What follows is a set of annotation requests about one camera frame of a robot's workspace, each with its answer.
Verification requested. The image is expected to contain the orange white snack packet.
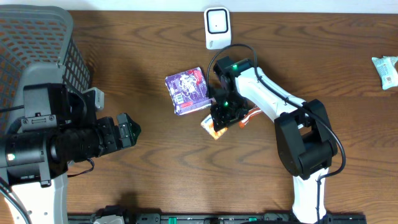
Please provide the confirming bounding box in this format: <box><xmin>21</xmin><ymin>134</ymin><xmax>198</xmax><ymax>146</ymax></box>
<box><xmin>201</xmin><ymin>114</ymin><xmax>228</xmax><ymax>140</ymax></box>

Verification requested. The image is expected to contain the brown orange snack packet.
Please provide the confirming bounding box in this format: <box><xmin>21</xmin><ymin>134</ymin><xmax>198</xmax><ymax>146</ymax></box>
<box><xmin>239</xmin><ymin>106</ymin><xmax>262</xmax><ymax>129</ymax></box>

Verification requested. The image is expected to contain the red purple snack bag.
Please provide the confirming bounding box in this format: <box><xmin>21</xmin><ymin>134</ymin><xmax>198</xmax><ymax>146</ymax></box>
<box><xmin>165</xmin><ymin>67</ymin><xmax>211</xmax><ymax>116</ymax></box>

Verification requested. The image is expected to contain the teal snack packet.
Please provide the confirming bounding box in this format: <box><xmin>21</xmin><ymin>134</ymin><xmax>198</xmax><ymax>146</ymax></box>
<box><xmin>371</xmin><ymin>56</ymin><xmax>397</xmax><ymax>90</ymax></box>

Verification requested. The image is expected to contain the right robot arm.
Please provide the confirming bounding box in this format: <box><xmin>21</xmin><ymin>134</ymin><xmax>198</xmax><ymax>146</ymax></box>
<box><xmin>209</xmin><ymin>57</ymin><xmax>338</xmax><ymax>223</ymax></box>

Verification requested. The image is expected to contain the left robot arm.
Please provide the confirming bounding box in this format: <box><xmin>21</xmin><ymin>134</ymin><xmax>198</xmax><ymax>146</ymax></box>
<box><xmin>1</xmin><ymin>83</ymin><xmax>141</xmax><ymax>223</ymax></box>

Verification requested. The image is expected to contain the grey plastic mesh basket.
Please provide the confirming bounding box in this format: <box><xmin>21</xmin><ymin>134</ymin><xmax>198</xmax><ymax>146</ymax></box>
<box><xmin>1</xmin><ymin>4</ymin><xmax>93</xmax><ymax>134</ymax></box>

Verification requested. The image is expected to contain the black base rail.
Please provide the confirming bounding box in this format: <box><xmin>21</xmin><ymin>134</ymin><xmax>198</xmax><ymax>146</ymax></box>
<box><xmin>67</xmin><ymin>205</ymin><xmax>368</xmax><ymax>224</ymax></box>

